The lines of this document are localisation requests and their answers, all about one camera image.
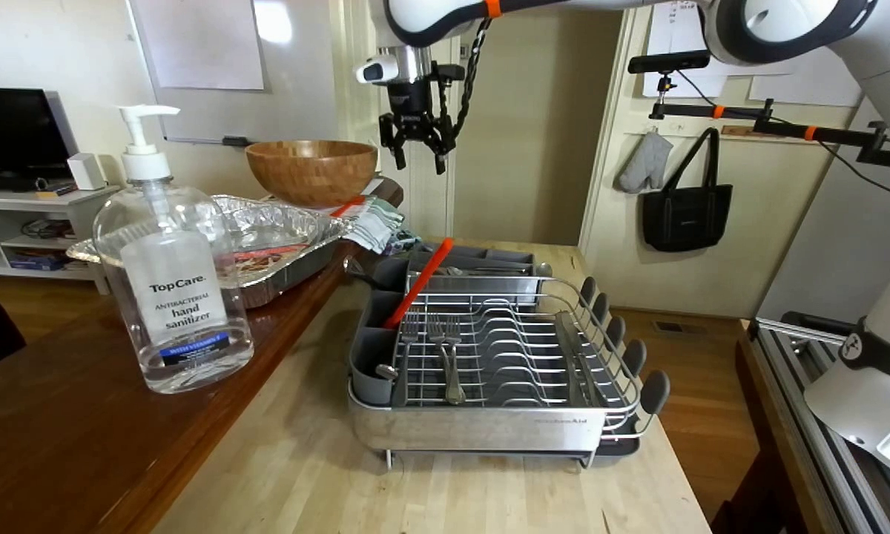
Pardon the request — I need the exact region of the grey oven mitt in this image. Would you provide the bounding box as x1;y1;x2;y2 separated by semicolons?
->
616;130;671;194

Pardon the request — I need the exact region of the orange handled utensil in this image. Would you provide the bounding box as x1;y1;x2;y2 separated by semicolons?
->
382;237;454;329

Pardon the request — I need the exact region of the black monitor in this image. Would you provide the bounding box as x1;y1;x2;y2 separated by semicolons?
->
0;88;70;194

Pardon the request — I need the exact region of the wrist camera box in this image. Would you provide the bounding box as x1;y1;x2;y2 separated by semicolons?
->
355;53;407;87

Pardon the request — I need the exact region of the clear hand sanitizer pump bottle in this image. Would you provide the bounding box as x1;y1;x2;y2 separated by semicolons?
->
91;103;256;395

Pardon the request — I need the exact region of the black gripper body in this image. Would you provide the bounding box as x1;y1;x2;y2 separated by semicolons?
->
379;66;463;149

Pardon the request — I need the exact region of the striped dish towel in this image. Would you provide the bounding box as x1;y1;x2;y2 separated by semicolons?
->
345;198;402;253

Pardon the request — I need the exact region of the grey utensil organizer tray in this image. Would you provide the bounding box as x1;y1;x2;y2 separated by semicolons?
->
368;244;551;292

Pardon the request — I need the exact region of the dark wooden side table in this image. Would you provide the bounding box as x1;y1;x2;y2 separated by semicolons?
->
0;244;355;534

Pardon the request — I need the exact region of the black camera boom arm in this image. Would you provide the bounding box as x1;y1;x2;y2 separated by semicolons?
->
629;50;890;165

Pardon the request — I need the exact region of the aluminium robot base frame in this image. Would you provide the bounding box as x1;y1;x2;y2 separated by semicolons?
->
749;317;890;534

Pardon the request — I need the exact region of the aluminium foil tray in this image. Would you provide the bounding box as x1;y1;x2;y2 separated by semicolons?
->
64;191;340;312

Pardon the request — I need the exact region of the white shelf unit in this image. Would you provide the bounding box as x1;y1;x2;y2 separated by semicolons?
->
0;191;107;292

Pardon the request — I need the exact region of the grey steel dish drying rack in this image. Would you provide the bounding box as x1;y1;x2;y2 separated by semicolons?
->
345;259;671;464

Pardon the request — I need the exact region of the black tote bag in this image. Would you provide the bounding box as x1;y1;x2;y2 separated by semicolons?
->
640;127;732;253

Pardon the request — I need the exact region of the whiteboard on wall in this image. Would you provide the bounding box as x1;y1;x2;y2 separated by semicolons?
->
128;0;339;146

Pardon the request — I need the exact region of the wooden bowl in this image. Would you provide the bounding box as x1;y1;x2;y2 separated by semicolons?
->
247;139;377;209

